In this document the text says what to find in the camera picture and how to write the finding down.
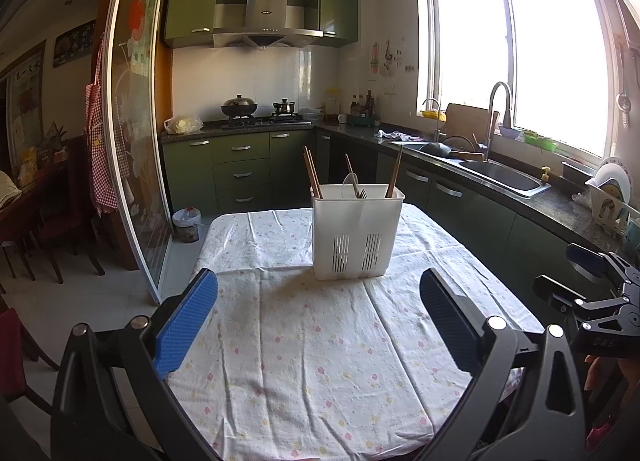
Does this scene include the lined small trash bin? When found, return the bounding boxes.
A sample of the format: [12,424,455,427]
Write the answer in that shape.
[172,208,202,243]

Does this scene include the green kitchen cabinets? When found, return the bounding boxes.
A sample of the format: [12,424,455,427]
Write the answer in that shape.
[164,0,361,48]
[161,127,576,302]

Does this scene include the black gas stove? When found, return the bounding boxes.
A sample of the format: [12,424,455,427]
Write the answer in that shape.
[220,114,306,128]

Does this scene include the kitchen window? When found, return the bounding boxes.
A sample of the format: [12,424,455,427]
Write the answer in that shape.
[415,0,631,172]

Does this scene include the wall poster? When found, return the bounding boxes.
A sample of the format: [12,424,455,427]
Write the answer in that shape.
[5,41,48,177]

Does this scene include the flower-printed sliding glass door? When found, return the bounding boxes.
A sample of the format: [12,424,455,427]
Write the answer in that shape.
[102,0,176,304]

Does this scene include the steel kitchen sink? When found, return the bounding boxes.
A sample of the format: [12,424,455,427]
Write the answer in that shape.
[395,138,551,199]

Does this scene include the green upper kitchen cabinets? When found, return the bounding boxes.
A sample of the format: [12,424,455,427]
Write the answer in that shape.
[164,0,361,48]

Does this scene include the dark framed wall picture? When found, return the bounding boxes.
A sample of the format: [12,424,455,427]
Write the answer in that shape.
[52,20,97,67]

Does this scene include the window suction hook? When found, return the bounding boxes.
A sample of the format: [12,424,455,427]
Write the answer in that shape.
[616,91,632,129]

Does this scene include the row of condiment bottles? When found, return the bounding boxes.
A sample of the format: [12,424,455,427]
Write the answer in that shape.
[348,90,379,118]

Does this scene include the white lace food cover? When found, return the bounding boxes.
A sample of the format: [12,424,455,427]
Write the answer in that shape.
[0,170,23,209]

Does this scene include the white plastic utensil holder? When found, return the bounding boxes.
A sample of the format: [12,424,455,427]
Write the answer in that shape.
[311,184,406,281]

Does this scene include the dark wooden chair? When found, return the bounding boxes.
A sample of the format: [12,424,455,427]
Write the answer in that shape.
[30,136,106,284]

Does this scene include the floral white tablecloth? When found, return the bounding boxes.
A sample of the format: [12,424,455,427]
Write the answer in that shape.
[167,204,546,461]

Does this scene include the green plastic tray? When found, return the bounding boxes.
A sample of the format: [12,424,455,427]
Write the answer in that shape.
[522,130,560,152]

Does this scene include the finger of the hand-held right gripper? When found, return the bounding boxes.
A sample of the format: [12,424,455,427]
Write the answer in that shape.
[532,273,626,317]
[565,242,640,299]

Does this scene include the white dish rack with plates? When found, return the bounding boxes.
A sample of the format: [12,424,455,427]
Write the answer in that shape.
[585,156,640,237]

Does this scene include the small steel faucet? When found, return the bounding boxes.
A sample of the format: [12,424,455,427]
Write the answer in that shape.
[422,98,443,142]

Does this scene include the steel range hood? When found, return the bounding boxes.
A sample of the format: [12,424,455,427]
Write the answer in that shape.
[212,0,325,49]

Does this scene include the black wok with lid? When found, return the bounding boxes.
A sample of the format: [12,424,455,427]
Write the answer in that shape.
[221,94,259,119]

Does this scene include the dark stone countertop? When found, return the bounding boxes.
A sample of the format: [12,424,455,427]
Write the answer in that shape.
[160,118,640,262]

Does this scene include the red checkered apron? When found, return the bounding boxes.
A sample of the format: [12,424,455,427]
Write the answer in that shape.
[84,36,132,217]

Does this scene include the green lower kitchen cabinets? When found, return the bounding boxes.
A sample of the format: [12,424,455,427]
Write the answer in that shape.
[161,127,576,302]

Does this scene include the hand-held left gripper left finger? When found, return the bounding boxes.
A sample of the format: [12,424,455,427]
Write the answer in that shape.
[50,268,219,461]

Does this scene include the red-ended wooden chopstick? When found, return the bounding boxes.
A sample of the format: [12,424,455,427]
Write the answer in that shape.
[308,148,324,199]
[303,145,320,199]

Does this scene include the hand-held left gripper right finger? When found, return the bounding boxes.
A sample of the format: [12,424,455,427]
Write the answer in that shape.
[419,268,586,461]

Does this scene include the tall steel faucet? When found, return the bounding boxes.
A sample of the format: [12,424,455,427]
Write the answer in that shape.
[482,81,514,162]

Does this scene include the person's right hand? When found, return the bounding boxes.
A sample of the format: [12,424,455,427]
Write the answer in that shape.
[585,355,640,394]

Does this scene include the wooden cutting board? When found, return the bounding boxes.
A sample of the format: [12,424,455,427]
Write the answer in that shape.
[442,102,501,139]

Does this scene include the dark wooden dining table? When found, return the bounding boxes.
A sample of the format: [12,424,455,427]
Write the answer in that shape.
[0,156,71,242]

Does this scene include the clear plastic bag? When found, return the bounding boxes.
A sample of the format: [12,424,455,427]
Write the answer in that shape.
[164,114,204,135]

